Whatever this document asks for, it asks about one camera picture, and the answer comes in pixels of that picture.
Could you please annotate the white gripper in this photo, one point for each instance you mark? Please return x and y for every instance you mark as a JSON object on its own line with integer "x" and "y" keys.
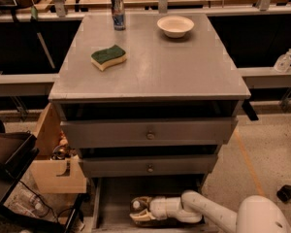
{"x": 158, "y": 208}

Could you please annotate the clear plastic water bottle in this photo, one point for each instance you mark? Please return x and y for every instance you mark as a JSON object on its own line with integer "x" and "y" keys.
{"x": 138, "y": 207}

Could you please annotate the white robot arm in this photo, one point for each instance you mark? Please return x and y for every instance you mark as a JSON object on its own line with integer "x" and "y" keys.
{"x": 256, "y": 214}

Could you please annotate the grey open bottom drawer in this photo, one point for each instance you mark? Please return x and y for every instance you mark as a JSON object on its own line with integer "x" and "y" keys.
{"x": 113, "y": 197}

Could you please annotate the grey middle drawer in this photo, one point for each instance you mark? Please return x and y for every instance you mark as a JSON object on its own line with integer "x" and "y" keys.
{"x": 165, "y": 165}

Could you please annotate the grey top drawer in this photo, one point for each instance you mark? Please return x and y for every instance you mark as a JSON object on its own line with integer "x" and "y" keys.
{"x": 85, "y": 134}

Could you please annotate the grey drawer cabinet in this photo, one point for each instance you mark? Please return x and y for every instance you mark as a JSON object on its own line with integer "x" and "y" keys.
{"x": 161, "y": 78}

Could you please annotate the plastic bottle on floor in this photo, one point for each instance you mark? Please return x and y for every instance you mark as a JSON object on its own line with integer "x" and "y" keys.
{"x": 33, "y": 203}

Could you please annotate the clear soap dispenser bottle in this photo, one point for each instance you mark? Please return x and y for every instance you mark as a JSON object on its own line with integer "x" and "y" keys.
{"x": 283, "y": 63}

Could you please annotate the wooden crate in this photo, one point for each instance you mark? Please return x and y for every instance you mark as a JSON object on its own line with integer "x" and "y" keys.
{"x": 56, "y": 169}

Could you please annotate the black chair caster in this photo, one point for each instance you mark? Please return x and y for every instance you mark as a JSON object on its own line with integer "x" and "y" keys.
{"x": 284, "y": 194}

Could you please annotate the black cart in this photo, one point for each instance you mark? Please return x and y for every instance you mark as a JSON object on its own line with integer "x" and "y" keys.
{"x": 17, "y": 152}

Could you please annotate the green yellow sponge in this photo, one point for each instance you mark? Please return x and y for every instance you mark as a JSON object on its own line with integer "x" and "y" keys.
{"x": 109, "y": 57}

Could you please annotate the white bowl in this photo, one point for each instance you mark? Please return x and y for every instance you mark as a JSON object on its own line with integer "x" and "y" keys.
{"x": 175, "y": 26}

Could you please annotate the blue energy drink can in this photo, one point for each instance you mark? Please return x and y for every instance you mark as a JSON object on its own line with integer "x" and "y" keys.
{"x": 118, "y": 14}

